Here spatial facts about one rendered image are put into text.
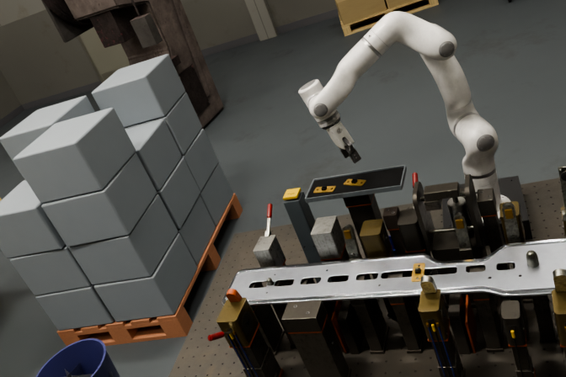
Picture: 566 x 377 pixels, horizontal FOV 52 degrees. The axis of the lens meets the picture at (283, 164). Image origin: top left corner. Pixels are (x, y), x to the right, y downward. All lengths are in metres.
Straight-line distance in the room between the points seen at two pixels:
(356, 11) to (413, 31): 6.22
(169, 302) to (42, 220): 0.88
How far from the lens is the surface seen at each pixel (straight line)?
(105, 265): 3.64
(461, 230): 1.96
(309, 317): 1.86
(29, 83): 12.21
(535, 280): 1.82
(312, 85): 2.01
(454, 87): 2.14
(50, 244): 3.71
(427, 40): 2.00
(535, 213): 2.58
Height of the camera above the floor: 2.22
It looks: 25 degrees down
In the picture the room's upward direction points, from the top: 22 degrees counter-clockwise
